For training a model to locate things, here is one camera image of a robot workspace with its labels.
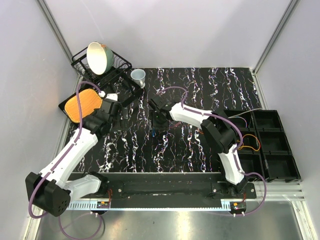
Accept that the white cable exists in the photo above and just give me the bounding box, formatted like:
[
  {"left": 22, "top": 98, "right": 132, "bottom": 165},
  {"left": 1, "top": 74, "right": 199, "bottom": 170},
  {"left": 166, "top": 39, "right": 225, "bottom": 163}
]
[{"left": 228, "top": 108, "right": 263, "bottom": 125}]

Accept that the yellow cable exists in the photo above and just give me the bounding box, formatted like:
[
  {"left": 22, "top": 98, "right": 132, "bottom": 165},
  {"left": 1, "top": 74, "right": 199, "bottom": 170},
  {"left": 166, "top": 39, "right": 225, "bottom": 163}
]
[{"left": 237, "top": 134, "right": 261, "bottom": 152}]

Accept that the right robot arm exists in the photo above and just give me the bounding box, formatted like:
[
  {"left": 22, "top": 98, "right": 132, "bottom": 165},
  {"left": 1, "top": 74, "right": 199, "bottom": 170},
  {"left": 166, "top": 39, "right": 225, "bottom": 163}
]
[{"left": 148, "top": 96, "right": 248, "bottom": 199}]

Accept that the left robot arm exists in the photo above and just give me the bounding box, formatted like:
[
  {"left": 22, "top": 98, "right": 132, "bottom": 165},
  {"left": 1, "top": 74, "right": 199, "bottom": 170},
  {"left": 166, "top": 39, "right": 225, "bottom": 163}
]
[{"left": 25, "top": 93, "right": 121, "bottom": 217}]

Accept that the orange woven mat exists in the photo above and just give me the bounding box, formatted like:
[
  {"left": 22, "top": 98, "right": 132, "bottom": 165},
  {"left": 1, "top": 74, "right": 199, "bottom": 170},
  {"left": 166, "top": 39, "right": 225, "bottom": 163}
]
[{"left": 64, "top": 89, "right": 104, "bottom": 124}]

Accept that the light blue cup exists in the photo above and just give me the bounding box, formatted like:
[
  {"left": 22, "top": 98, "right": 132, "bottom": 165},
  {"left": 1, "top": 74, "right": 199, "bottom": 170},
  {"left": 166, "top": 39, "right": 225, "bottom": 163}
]
[{"left": 130, "top": 68, "right": 146, "bottom": 89}]

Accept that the cream and green bowl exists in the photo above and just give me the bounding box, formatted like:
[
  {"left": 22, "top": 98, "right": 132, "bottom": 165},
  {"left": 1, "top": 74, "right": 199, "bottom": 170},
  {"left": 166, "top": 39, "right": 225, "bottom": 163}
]
[{"left": 86, "top": 42, "right": 114, "bottom": 75}]

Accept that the black compartment organizer tray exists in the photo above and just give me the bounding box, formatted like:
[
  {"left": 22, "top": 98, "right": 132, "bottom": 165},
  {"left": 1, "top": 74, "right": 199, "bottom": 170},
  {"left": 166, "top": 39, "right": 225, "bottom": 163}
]
[{"left": 225, "top": 109, "right": 301, "bottom": 183}]

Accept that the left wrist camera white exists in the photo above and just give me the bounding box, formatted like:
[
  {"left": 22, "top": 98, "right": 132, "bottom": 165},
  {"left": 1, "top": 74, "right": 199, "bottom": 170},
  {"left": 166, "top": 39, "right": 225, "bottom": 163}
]
[{"left": 98, "top": 91, "right": 118, "bottom": 102}]

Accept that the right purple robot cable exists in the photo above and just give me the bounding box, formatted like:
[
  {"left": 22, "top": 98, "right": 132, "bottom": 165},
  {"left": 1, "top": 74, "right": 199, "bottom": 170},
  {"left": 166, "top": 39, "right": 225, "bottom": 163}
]
[{"left": 156, "top": 86, "right": 267, "bottom": 217}]

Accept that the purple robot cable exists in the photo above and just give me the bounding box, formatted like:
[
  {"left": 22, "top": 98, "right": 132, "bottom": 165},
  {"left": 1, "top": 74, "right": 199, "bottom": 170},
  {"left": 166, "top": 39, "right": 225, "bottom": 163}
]
[
  {"left": 27, "top": 81, "right": 106, "bottom": 239},
  {"left": 156, "top": 86, "right": 267, "bottom": 217}
]

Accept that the black wire dish rack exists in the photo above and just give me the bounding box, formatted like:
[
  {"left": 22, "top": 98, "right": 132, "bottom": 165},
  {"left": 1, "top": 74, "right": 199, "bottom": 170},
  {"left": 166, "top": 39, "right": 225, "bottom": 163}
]
[{"left": 71, "top": 48, "right": 144, "bottom": 107}]

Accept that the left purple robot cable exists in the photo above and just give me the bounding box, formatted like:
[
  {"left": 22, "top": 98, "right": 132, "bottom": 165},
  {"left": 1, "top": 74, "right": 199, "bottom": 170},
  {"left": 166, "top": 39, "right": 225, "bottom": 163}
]
[{"left": 27, "top": 81, "right": 106, "bottom": 239}]

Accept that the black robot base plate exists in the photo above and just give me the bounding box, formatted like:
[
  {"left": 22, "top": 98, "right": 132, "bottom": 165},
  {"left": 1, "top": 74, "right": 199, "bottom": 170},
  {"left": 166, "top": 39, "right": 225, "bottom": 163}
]
[{"left": 67, "top": 172, "right": 257, "bottom": 210}]

